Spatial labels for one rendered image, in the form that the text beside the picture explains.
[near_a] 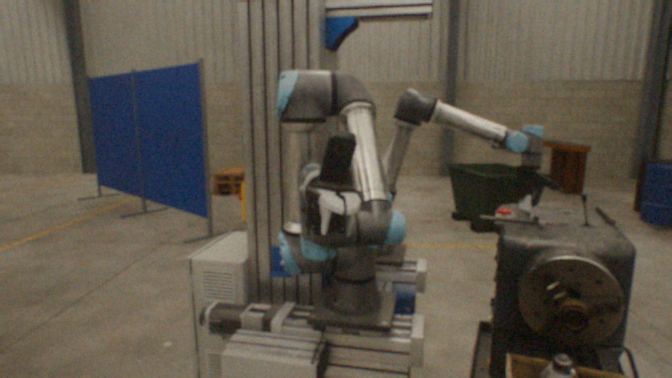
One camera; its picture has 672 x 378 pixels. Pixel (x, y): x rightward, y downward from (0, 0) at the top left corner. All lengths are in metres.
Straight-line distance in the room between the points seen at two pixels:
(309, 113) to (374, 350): 0.67
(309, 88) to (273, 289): 0.70
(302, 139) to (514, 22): 11.30
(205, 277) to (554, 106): 11.43
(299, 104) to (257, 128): 0.32
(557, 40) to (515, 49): 1.02
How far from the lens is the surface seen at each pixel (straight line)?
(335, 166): 0.73
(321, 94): 1.09
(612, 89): 12.97
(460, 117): 1.64
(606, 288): 1.67
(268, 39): 1.37
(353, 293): 1.21
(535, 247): 1.78
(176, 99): 6.56
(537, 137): 1.83
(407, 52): 11.62
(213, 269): 1.48
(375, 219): 0.90
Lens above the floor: 1.71
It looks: 11 degrees down
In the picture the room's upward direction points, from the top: straight up
